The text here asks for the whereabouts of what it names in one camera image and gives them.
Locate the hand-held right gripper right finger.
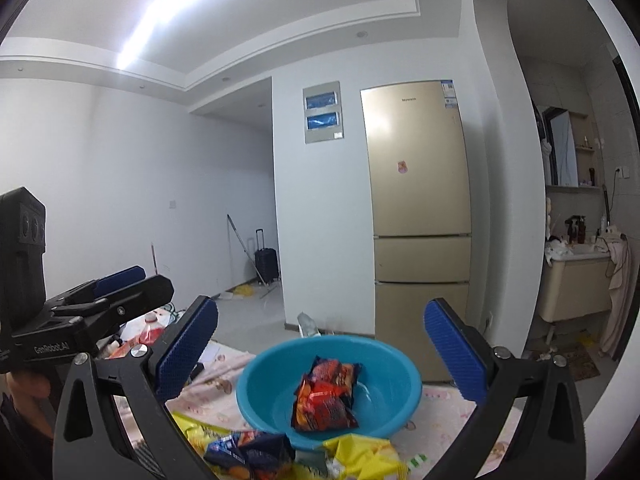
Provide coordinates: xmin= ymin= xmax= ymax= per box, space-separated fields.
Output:
xmin=423 ymin=297 xmax=586 ymax=480

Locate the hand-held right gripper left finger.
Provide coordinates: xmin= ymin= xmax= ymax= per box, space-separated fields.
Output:
xmin=52 ymin=295 xmax=231 ymax=480

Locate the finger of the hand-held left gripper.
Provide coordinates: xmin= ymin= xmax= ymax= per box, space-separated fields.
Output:
xmin=92 ymin=266 xmax=147 ymax=298
xmin=107 ymin=275 xmax=175 ymax=329

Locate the yellow snack packet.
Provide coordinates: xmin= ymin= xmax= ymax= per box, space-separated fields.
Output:
xmin=170 ymin=411 xmax=236 ymax=456
xmin=322 ymin=435 xmax=411 ymax=480

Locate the blue plastic basin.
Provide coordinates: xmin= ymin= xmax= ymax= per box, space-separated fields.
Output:
xmin=236 ymin=337 xmax=423 ymax=453

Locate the person's left forearm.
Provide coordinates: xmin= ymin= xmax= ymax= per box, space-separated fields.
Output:
xmin=0 ymin=392 xmax=57 ymax=480

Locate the person's left hand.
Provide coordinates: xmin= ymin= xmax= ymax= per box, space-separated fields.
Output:
xmin=7 ymin=371 xmax=53 ymax=413

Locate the red snack bag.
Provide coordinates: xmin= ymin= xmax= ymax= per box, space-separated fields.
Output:
xmin=120 ymin=310 xmax=173 ymax=348

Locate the pink printed blanket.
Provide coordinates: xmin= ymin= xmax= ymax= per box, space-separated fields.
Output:
xmin=97 ymin=310 xmax=523 ymax=480

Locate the black suitcase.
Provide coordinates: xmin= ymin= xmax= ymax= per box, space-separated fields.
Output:
xmin=254 ymin=229 xmax=280 ymax=285

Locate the brown floor mat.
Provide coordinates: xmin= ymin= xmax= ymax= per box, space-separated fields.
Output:
xmin=550 ymin=345 xmax=601 ymax=382

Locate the blue snack packet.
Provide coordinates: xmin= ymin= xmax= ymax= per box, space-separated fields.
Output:
xmin=204 ymin=430 xmax=296 ymax=480

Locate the red orange snack packet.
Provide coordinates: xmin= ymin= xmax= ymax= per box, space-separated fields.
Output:
xmin=291 ymin=356 xmax=362 ymax=433

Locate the beige vanity cabinet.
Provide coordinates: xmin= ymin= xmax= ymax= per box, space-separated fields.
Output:
xmin=539 ymin=255 xmax=613 ymax=323

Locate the pink towel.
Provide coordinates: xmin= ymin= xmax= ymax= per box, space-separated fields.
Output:
xmin=600 ymin=240 xmax=635 ymax=361

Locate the gold refrigerator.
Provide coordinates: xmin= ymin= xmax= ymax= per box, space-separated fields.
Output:
xmin=360 ymin=79 xmax=473 ymax=386

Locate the bathroom mirror cabinet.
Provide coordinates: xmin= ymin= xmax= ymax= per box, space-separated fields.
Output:
xmin=542 ymin=107 xmax=601 ymax=188

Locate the grey electrical panel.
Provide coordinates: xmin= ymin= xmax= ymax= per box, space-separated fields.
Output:
xmin=302 ymin=80 xmax=347 ymax=145

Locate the ceiling light strip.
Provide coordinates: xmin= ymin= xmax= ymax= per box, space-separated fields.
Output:
xmin=117 ymin=0 xmax=246 ymax=68

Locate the long-handled mop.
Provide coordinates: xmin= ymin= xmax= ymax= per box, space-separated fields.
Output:
xmin=226 ymin=214 xmax=278 ymax=301

